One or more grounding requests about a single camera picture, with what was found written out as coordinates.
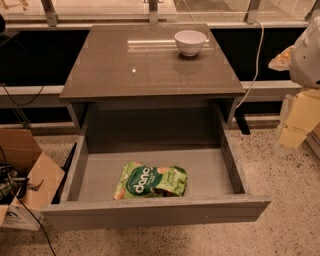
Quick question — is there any cardboard box at right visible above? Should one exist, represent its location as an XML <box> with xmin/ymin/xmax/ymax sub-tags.
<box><xmin>306</xmin><ymin>124</ymin><xmax>320</xmax><ymax>158</ymax></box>

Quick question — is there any white ceramic bowl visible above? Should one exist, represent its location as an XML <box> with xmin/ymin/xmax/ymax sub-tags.
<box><xmin>174</xmin><ymin>30</ymin><xmax>207</xmax><ymax>56</ymax></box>

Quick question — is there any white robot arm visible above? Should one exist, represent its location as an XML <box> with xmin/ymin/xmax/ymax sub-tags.
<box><xmin>268</xmin><ymin>17</ymin><xmax>320</xmax><ymax>149</ymax></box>

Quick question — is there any grey cabinet with glossy top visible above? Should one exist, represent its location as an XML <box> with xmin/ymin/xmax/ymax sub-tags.
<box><xmin>59</xmin><ymin>23</ymin><xmax>247</xmax><ymax>131</ymax></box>

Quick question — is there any white hanging cable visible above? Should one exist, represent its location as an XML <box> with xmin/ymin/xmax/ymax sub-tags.
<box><xmin>235</xmin><ymin>19</ymin><xmax>265</xmax><ymax>110</ymax></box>

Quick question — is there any green rice chip bag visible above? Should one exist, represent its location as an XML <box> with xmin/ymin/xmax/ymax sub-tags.
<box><xmin>113</xmin><ymin>161</ymin><xmax>187</xmax><ymax>200</ymax></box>

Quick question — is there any open cardboard box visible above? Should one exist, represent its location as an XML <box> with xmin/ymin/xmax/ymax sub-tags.
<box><xmin>0</xmin><ymin>129</ymin><xmax>64</xmax><ymax>230</ymax></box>

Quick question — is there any open grey drawer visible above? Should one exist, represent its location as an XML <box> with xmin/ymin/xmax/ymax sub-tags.
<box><xmin>40</xmin><ymin>103</ymin><xmax>272</xmax><ymax>232</ymax></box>

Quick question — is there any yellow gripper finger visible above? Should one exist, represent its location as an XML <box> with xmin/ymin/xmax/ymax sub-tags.
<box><xmin>278</xmin><ymin>89</ymin><xmax>320</xmax><ymax>149</ymax></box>
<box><xmin>268</xmin><ymin>46</ymin><xmax>294</xmax><ymax>71</ymax></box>

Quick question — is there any metal window railing frame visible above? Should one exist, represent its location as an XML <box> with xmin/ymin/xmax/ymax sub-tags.
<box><xmin>0</xmin><ymin>0</ymin><xmax>320</xmax><ymax>31</ymax></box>

